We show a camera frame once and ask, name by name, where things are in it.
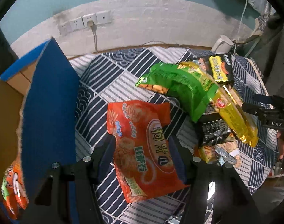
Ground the navy patterned tablecloth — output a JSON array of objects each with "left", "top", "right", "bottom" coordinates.
[{"left": 67, "top": 47, "right": 280, "bottom": 224}]

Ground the blue cardboard box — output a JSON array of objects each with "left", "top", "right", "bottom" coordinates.
[{"left": 0, "top": 37, "right": 81, "bottom": 224}]

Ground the orange snack packet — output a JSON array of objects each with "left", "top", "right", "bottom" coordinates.
[
  {"left": 13, "top": 161, "right": 29, "bottom": 209},
  {"left": 107, "top": 100, "right": 190, "bottom": 203},
  {"left": 1, "top": 166, "right": 19, "bottom": 220}
]

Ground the white cord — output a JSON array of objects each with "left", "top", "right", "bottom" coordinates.
[{"left": 234, "top": 0, "right": 248, "bottom": 53}]

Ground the black snack packet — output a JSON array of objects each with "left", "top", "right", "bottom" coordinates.
[
  {"left": 191, "top": 53, "right": 236, "bottom": 89},
  {"left": 198, "top": 112, "right": 232, "bottom": 148}
]

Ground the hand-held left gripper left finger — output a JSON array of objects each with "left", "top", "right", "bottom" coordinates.
[{"left": 18, "top": 135, "right": 116, "bottom": 224}]

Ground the white wall socket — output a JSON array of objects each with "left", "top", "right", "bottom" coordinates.
[
  {"left": 82, "top": 14, "right": 97, "bottom": 28},
  {"left": 96, "top": 10, "right": 113, "bottom": 24},
  {"left": 70, "top": 17, "right": 83, "bottom": 31},
  {"left": 59, "top": 22, "right": 72, "bottom": 35}
]

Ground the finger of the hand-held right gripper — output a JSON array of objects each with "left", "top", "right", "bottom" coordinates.
[
  {"left": 248, "top": 93, "right": 276, "bottom": 106},
  {"left": 241, "top": 101, "right": 269, "bottom": 124}
]

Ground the green snack packet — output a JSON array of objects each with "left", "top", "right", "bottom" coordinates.
[{"left": 135, "top": 63, "right": 219, "bottom": 123}]

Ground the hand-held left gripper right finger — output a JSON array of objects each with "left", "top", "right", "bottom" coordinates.
[{"left": 161, "top": 125, "right": 261, "bottom": 224}]

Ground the yellow and silver snack packet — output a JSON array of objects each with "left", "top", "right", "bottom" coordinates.
[{"left": 198, "top": 142, "right": 241, "bottom": 168}]

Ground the grey power cable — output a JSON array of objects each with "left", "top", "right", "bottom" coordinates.
[{"left": 67, "top": 21, "right": 167, "bottom": 59}]

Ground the white electric kettle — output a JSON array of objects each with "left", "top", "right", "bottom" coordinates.
[{"left": 211, "top": 35, "right": 234, "bottom": 54}]

